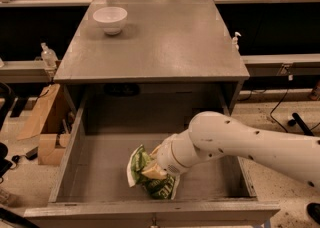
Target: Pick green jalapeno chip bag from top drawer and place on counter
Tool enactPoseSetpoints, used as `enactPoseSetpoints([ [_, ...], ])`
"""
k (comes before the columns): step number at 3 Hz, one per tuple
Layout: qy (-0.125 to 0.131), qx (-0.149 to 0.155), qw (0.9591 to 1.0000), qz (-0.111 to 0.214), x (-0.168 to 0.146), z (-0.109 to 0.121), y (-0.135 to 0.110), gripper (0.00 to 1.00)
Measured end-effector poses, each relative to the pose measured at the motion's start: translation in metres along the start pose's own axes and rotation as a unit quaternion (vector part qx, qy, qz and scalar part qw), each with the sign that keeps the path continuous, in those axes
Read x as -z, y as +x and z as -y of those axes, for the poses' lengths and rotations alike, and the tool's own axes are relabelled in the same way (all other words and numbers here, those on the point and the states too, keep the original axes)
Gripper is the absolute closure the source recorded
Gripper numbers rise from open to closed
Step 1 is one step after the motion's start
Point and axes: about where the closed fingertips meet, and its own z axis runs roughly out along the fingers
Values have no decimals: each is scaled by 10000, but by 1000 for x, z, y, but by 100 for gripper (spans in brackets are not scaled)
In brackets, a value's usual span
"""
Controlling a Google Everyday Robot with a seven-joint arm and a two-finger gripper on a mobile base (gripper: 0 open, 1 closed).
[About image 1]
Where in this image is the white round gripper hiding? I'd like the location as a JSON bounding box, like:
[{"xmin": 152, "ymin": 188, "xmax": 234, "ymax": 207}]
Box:
[{"xmin": 142, "ymin": 131, "xmax": 200, "ymax": 180}]

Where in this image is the green jalapeno chip bag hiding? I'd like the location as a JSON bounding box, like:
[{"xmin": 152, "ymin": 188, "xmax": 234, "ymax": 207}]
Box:
[{"xmin": 126, "ymin": 145, "xmax": 180, "ymax": 200}]

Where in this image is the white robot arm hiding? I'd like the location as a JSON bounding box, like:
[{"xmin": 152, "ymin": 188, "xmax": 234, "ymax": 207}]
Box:
[{"xmin": 142, "ymin": 111, "xmax": 320, "ymax": 188}]

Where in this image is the open grey top drawer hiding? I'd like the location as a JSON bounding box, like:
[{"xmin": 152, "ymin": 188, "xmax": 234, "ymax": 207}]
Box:
[{"xmin": 25, "ymin": 89, "xmax": 279, "ymax": 228}]

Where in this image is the brown cardboard box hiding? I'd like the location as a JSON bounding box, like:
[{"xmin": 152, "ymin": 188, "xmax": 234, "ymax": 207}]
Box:
[{"xmin": 17, "ymin": 84, "xmax": 71, "ymax": 166}]

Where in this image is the grey wooden cabinet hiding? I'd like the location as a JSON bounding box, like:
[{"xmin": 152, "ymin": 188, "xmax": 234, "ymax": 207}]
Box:
[{"xmin": 54, "ymin": 0, "xmax": 249, "ymax": 109}]

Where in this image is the small white pump bottle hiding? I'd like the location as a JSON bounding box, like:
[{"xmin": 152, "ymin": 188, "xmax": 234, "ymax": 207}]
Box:
[{"xmin": 232, "ymin": 32, "xmax": 242, "ymax": 50}]

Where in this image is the clear pump bottle left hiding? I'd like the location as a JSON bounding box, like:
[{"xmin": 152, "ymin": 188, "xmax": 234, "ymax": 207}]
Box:
[{"xmin": 41, "ymin": 43, "xmax": 58, "ymax": 68}]

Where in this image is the white bowl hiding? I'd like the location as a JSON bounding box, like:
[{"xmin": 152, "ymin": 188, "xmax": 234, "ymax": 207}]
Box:
[{"xmin": 93, "ymin": 7, "xmax": 128, "ymax": 35}]

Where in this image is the black cable on floor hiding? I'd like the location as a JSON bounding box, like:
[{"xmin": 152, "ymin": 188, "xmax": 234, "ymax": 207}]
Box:
[{"xmin": 269, "ymin": 88, "xmax": 320, "ymax": 134}]

